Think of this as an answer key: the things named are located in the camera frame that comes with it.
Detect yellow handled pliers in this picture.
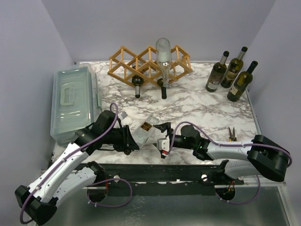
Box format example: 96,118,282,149
228,127,237,142

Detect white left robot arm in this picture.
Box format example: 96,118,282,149
15,110,139,226

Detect clear square glass bottle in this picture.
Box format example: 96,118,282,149
132,115,160,149

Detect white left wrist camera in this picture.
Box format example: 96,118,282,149
119,111,127,120

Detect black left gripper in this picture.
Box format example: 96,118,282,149
103,124,140,152

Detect green bottle in rack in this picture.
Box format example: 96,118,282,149
157,78,167,99

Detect green bottle silver neck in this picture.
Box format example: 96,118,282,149
205,51,229,92

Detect clear round glass bottle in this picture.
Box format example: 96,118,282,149
156,38,172,87

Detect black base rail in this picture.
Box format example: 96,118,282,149
76,161,245,196

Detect wooden lattice wine rack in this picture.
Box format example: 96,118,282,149
107,45,193,87

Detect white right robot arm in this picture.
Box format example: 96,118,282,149
155,121,292,185

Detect translucent plastic storage box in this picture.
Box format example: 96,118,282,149
50,63,102,147

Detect tall green bottle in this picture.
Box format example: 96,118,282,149
221,47,248,88

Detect green wine bottle brown label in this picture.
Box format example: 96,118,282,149
132,61,144,98

